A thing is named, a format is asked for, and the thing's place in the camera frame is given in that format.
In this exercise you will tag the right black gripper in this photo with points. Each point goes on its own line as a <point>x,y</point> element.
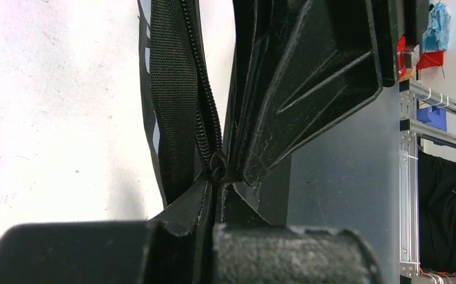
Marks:
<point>303,66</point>

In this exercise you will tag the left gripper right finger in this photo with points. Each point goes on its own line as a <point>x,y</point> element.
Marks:
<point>247,249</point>

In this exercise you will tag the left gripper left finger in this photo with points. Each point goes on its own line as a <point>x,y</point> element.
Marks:
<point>169,248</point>

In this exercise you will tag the black racket bag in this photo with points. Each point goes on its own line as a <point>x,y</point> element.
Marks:
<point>180,116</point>

